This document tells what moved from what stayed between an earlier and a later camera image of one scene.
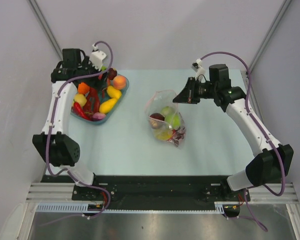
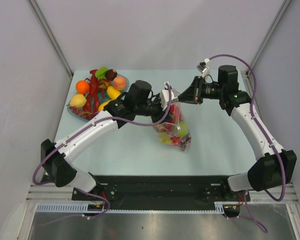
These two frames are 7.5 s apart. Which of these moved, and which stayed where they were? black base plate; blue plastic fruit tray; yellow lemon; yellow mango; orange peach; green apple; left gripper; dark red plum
Moved: green apple; left gripper
Stayed: yellow lemon; black base plate; orange peach; blue plastic fruit tray; yellow mango; dark red plum
